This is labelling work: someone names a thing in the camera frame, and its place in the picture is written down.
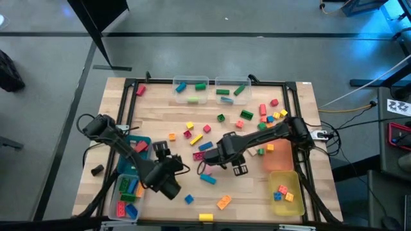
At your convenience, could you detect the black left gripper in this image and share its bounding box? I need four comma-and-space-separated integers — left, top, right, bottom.
153, 141, 184, 180

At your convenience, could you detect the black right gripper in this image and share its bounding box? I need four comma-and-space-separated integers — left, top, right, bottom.
203, 131, 249, 177

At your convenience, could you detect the long yellow wooden block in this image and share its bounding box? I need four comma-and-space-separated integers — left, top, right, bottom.
189, 133, 204, 146

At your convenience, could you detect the long blue lego brick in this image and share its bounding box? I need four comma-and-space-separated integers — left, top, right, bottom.
125, 203, 139, 220

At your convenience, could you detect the teal plastic bin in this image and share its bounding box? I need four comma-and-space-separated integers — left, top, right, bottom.
116, 134, 152, 177

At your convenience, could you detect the orange plastic bin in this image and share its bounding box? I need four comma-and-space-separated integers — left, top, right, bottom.
263, 138, 297, 173

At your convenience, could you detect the yellow plastic bin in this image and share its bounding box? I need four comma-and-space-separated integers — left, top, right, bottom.
268, 169, 306, 217

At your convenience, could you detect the clear plastic bin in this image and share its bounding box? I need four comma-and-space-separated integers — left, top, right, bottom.
107, 173, 147, 223
214, 76, 252, 106
171, 75, 209, 105

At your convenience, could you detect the white power strip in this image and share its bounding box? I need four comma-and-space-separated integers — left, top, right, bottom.
310, 130, 329, 141

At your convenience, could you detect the black side desk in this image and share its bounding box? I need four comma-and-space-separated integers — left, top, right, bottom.
377, 86, 411, 174

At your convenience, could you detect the black floor beam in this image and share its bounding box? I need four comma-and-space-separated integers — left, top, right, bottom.
349, 62, 411, 88

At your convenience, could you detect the grey furniture foot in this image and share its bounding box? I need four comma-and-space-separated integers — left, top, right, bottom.
0, 136, 25, 150

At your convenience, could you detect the red framed device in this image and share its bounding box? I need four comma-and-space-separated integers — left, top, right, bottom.
387, 121, 411, 148

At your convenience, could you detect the black computer mouse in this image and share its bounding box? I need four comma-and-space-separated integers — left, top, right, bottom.
381, 216, 403, 231

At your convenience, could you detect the printed paper sheet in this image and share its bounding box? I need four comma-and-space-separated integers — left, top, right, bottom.
387, 98, 411, 117

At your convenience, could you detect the black bag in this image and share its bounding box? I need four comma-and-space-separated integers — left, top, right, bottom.
0, 49, 26, 93

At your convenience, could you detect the blue box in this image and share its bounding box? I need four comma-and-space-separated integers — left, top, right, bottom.
340, 0, 389, 17

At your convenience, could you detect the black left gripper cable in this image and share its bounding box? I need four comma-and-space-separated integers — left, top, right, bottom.
173, 161, 191, 176

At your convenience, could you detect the grey metal bracket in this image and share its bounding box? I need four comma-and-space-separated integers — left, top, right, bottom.
279, 223, 317, 231
101, 220, 139, 229

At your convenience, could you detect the yellow cable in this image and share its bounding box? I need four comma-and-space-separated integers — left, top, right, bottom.
318, 101, 377, 114

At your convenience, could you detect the white cable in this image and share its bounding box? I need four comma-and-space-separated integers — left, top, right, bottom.
319, 53, 411, 108

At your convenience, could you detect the yellow cord with plug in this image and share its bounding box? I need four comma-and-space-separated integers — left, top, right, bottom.
319, 0, 353, 15

